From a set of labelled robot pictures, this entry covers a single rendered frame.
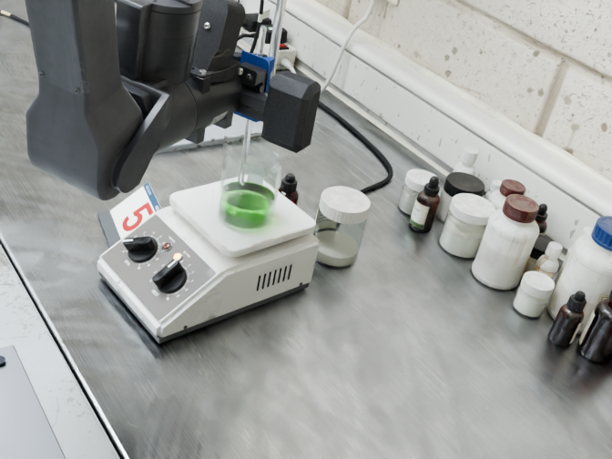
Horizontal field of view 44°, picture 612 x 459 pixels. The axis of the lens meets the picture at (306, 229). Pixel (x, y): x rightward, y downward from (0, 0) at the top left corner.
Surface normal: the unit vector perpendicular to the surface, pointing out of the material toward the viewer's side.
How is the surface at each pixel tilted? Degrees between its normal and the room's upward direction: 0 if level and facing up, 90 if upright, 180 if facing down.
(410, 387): 0
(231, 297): 90
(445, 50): 90
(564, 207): 90
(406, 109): 90
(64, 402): 0
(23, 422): 5
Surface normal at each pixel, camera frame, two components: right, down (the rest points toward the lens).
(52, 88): -0.43, 0.51
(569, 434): 0.17, -0.82
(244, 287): 0.63, 0.51
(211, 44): -0.36, 0.14
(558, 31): -0.81, 0.19
